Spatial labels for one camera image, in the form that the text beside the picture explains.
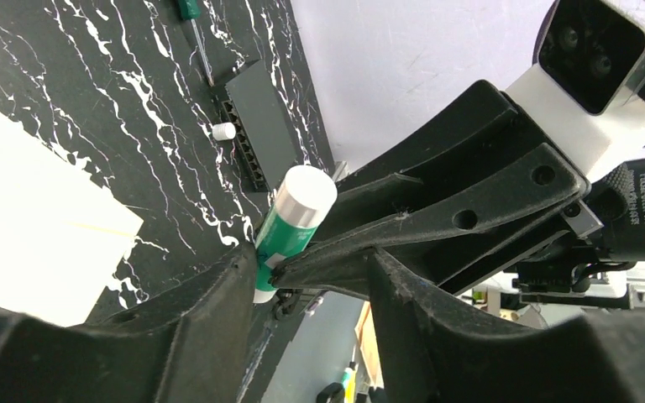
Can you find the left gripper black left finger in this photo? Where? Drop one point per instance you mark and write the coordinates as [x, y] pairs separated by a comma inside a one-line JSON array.
[[186, 345]]

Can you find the aluminium frame rail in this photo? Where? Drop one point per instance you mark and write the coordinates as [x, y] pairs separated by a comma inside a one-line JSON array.
[[341, 171]]

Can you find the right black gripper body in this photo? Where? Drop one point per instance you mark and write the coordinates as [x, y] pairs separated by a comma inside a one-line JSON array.
[[590, 254]]

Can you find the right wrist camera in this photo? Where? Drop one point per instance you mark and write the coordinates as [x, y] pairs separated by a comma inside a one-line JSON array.
[[585, 88]]

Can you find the green white glue stick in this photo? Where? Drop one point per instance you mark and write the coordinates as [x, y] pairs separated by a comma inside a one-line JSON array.
[[302, 202]]

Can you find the black rectangular block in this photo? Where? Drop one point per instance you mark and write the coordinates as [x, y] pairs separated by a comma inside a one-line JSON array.
[[249, 100]]

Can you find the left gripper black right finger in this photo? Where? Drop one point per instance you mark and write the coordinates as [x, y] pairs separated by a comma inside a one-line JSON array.
[[434, 347]]

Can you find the white glue stick cap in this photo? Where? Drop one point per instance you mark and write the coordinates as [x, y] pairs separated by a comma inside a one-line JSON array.
[[224, 131]]

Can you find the cream paper envelope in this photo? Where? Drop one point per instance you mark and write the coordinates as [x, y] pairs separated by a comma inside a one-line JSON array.
[[61, 236]]

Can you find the green handled screwdriver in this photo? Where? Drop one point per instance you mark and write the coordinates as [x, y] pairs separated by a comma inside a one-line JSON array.
[[190, 12]]

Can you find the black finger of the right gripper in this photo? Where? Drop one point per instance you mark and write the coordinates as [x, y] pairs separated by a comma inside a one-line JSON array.
[[470, 224], [468, 141]]

